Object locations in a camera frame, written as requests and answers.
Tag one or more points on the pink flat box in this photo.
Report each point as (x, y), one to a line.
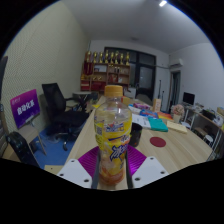
(142, 106)

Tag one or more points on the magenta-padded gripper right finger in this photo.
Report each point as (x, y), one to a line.
(150, 170)

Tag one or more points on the yellow-labelled drink bottle orange cap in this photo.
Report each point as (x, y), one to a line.
(112, 133)

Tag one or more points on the ceiling light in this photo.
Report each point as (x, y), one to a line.
(162, 3)

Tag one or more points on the purple sign board on stand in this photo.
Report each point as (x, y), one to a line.
(25, 108)

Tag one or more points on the pink flowers in pot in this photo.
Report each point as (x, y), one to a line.
(178, 111)

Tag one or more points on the black office chair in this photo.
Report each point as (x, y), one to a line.
(63, 116)

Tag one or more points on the white wall air conditioner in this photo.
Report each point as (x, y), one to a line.
(176, 62)

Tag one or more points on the flat round red coaster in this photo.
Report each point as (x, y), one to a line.
(157, 142)

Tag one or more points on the computer monitor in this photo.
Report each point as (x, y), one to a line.
(189, 98)

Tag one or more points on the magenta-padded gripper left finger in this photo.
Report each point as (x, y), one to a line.
(75, 171)

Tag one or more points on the teal notebook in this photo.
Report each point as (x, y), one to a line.
(157, 124)

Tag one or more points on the yellow gift box red ribbon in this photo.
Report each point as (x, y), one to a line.
(126, 101)

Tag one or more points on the white stool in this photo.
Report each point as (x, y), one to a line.
(209, 139)

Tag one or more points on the orange red book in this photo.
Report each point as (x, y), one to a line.
(165, 116)

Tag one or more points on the cluttered side desk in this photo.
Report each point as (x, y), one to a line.
(208, 118)

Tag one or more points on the white paper sheet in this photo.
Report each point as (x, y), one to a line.
(141, 120)

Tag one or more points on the wooden shelf unit with trophies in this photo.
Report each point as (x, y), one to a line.
(106, 75)

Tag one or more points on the small upright kraft carton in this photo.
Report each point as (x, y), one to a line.
(157, 105)

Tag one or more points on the small white folding table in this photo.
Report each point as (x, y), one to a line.
(81, 94)

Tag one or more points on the grey chair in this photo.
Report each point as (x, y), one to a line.
(144, 99)

